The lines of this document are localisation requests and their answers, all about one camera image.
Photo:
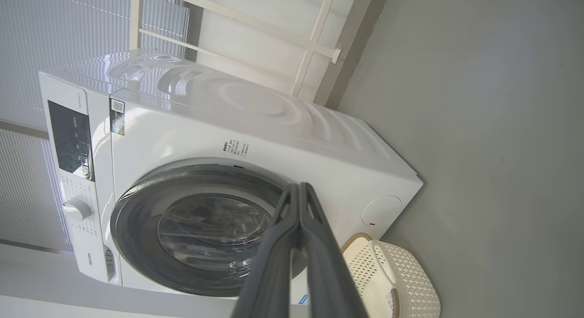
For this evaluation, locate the blue energy label sticker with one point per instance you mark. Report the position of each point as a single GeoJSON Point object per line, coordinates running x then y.
{"type": "Point", "coordinates": [304, 299]}

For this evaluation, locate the round white filter cover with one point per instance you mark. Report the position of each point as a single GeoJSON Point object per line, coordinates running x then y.
{"type": "Point", "coordinates": [381, 211]}

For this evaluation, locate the white perforated basket, brown rim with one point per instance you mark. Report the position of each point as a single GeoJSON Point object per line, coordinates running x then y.
{"type": "Point", "coordinates": [410, 281]}

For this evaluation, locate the white round control knob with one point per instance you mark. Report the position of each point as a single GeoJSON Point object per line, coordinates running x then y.
{"type": "Point", "coordinates": [77, 210]}

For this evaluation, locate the white window blinds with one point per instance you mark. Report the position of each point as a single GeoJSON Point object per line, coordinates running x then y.
{"type": "Point", "coordinates": [27, 35]}

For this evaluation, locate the small printed text label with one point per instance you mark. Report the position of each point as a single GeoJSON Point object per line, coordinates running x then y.
{"type": "Point", "coordinates": [236, 148]}

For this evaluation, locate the black control display panel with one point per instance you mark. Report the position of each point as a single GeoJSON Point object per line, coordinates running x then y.
{"type": "Point", "coordinates": [70, 140]}

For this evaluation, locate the QR code sticker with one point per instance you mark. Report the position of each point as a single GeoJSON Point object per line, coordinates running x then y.
{"type": "Point", "coordinates": [117, 117]}

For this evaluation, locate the white metal railing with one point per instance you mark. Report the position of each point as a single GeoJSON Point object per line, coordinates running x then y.
{"type": "Point", "coordinates": [315, 39]}

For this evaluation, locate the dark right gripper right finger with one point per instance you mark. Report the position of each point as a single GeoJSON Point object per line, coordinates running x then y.
{"type": "Point", "coordinates": [328, 272]}

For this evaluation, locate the white front-load washing machine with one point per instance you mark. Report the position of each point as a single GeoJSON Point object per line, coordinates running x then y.
{"type": "Point", "coordinates": [273, 126]}

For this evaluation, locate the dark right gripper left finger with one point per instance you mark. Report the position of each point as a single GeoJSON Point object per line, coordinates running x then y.
{"type": "Point", "coordinates": [273, 272]}

